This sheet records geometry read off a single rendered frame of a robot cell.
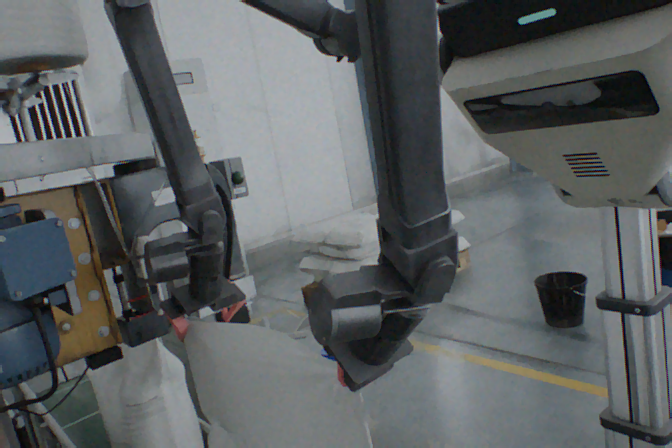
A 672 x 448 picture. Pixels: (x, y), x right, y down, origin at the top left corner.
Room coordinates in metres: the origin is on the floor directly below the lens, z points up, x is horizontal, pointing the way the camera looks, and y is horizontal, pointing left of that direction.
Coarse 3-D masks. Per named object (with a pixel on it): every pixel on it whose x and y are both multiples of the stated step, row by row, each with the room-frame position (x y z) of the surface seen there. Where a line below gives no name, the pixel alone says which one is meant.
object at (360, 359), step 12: (324, 348) 0.60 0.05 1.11; (336, 348) 0.59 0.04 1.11; (348, 348) 0.59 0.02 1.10; (360, 348) 0.58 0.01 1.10; (372, 348) 0.57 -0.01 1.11; (384, 348) 0.56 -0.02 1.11; (396, 348) 0.57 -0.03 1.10; (408, 348) 0.62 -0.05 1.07; (336, 360) 0.58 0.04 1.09; (348, 360) 0.58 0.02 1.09; (360, 360) 0.58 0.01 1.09; (372, 360) 0.58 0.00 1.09; (384, 360) 0.58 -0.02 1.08; (396, 360) 0.60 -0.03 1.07; (348, 372) 0.57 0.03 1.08; (360, 372) 0.57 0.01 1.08; (372, 372) 0.58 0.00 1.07
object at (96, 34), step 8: (80, 0) 4.01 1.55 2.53; (88, 0) 4.05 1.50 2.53; (96, 0) 4.12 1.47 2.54; (88, 8) 4.04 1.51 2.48; (96, 8) 4.10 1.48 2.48; (80, 16) 4.00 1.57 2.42; (88, 16) 4.03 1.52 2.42; (96, 16) 4.08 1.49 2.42; (88, 24) 4.02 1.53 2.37; (96, 24) 4.06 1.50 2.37; (104, 24) 4.16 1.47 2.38; (88, 32) 4.01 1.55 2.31; (96, 32) 4.05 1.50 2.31; (104, 32) 4.12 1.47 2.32; (88, 40) 4.01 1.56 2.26; (96, 40) 4.04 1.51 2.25; (104, 40) 4.10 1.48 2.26; (88, 48) 4.00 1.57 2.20; (96, 48) 4.03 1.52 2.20; (104, 48) 4.08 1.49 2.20
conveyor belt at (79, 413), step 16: (64, 384) 2.44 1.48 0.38; (80, 384) 2.40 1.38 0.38; (48, 400) 2.28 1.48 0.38; (64, 400) 2.25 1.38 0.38; (80, 400) 2.22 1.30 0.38; (96, 400) 2.19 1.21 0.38; (64, 416) 2.09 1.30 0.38; (80, 416) 2.06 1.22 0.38; (96, 416) 2.04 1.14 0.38; (80, 432) 1.92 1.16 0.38; (96, 432) 1.90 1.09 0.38
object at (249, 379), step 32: (192, 320) 0.96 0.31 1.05; (192, 352) 0.97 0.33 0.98; (224, 352) 0.81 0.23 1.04; (256, 352) 0.75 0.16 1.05; (288, 352) 0.80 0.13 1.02; (224, 384) 0.83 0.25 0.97; (256, 384) 0.76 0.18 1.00; (288, 384) 0.73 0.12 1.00; (320, 384) 0.69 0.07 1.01; (224, 416) 0.88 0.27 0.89; (256, 416) 0.77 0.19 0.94; (288, 416) 0.73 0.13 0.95; (320, 416) 0.70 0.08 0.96; (352, 416) 0.66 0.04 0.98
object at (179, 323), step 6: (168, 300) 0.93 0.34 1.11; (162, 306) 0.92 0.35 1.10; (168, 306) 0.92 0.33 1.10; (174, 306) 0.92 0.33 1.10; (168, 312) 0.90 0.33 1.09; (174, 312) 0.90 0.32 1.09; (180, 312) 0.91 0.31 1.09; (168, 318) 0.93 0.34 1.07; (174, 318) 0.90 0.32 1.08; (180, 318) 0.90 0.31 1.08; (174, 324) 0.89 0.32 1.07; (180, 324) 0.89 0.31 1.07; (186, 324) 0.89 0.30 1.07; (174, 330) 0.94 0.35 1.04; (180, 330) 0.89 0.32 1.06; (186, 330) 0.90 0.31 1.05; (180, 336) 0.92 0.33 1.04
